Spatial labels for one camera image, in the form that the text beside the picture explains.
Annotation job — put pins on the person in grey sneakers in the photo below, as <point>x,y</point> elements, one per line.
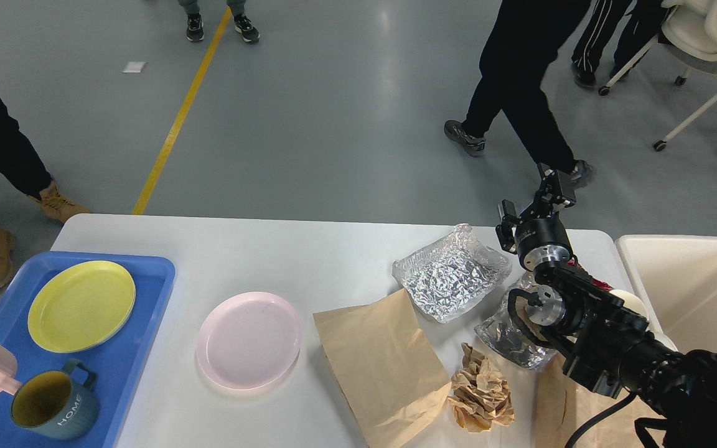
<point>524,41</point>

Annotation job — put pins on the crumpled foil bag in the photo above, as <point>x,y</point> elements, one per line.
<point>499,333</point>

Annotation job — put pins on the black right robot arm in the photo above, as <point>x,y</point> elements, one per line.
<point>607,347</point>

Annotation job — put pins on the white paper cup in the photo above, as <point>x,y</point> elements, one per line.
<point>631,302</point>

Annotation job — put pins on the teal HOME mug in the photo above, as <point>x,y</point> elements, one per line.
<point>58,404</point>

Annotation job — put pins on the blue plastic tray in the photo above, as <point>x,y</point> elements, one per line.
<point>118,362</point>

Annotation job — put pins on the crumpled brown paper ball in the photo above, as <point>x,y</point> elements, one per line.
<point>480,395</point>

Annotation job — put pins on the white office chair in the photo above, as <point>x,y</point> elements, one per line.
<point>690,33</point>

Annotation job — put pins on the white paper bowl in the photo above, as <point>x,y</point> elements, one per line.
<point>665,340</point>

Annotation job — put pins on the cream plastic bin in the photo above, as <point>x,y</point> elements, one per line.
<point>677,276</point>

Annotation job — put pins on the person in striped trousers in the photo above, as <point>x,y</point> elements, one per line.
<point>645,19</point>

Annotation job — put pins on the red small object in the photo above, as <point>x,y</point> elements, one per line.
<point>596,282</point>

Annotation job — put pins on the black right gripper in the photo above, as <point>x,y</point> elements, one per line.
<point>543,238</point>

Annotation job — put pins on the brown paper bag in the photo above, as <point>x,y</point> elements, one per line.
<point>562,406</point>
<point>388,372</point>

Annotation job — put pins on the yellow plate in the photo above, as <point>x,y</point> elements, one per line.
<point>82,307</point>

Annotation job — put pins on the pink plate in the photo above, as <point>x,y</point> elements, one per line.
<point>249,341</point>

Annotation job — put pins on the crumpled aluminium foil tray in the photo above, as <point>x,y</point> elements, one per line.
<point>448,277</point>

